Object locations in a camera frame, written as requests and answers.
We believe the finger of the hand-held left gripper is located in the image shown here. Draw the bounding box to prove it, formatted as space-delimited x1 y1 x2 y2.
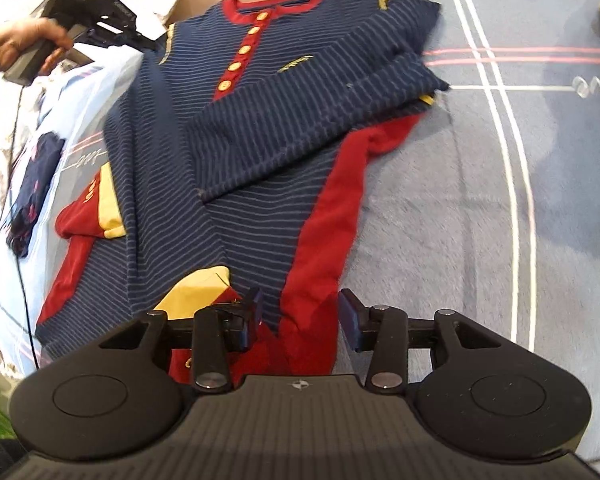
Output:
94 22 159 54

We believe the person's left hand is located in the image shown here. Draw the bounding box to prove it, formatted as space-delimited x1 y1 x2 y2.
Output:
0 17 74 77

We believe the navy striped red romper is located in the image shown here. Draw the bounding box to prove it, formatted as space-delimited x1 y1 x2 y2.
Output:
34 0 452 387

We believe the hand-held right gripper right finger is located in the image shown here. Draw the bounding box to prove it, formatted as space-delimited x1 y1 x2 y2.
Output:
338 287 506 394

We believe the navy pink garment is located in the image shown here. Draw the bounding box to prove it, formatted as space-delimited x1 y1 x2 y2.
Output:
6 131 67 259

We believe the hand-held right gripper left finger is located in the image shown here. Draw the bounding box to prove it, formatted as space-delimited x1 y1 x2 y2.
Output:
97 287 266 394

